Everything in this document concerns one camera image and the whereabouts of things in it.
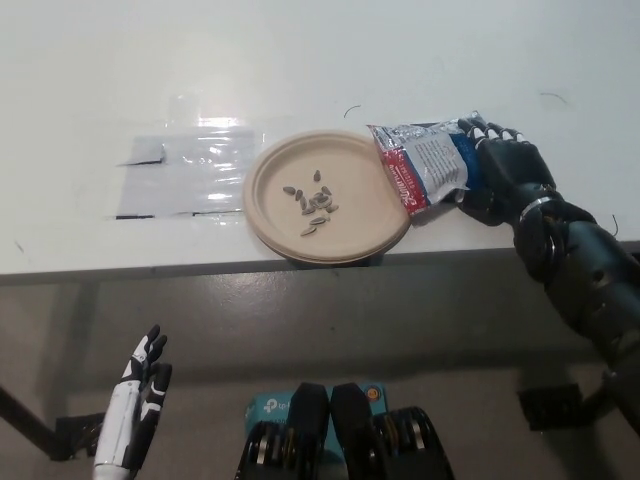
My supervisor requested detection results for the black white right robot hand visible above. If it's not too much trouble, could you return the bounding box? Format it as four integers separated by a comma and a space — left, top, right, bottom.
452, 113, 559, 227

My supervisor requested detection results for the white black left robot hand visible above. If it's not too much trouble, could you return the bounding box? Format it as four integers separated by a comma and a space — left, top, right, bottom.
93, 324, 174, 469

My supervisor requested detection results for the small sunflower seed bag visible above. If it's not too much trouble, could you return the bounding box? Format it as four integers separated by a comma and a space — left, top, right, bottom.
365, 111, 484, 218

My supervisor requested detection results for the beige paper plate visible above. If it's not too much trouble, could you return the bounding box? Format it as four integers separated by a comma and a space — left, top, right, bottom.
255, 214, 415, 264
241, 127, 416, 256

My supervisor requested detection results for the black ribbed robot torso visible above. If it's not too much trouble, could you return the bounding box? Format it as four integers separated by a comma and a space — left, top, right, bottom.
233, 380, 456, 480

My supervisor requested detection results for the black floor tape patch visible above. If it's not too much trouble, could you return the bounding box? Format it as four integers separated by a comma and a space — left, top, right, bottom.
516, 383, 584, 432
53, 412, 109, 459

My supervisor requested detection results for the teal tp-link box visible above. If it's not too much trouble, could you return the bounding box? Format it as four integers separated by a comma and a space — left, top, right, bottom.
243, 382, 389, 480

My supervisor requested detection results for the clear plastic taped sheet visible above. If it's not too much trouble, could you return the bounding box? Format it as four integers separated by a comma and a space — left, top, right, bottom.
102, 119, 259, 220

